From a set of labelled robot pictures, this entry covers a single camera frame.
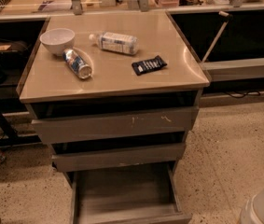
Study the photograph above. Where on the grey bottom drawer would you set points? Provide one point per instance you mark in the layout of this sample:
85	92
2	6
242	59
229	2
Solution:
139	194

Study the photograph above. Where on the grey drawer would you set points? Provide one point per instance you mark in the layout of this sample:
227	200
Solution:
113	125
139	194
119	157

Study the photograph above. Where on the grey drawer cabinet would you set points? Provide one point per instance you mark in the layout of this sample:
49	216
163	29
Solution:
51	90

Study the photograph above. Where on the grey top drawer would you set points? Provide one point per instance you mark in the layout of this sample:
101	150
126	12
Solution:
113	125

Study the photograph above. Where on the grey middle drawer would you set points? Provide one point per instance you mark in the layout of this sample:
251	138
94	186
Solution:
119	157

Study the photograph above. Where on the dark blue snack packet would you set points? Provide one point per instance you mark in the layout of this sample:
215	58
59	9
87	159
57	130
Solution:
148	66

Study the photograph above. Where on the clear plastic water bottle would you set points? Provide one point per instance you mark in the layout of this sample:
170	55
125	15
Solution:
119	43

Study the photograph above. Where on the blue white soda can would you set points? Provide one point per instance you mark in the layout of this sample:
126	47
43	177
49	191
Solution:
77	64

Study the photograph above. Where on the white bowl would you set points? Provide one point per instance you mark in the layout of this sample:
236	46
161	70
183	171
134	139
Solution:
56	41

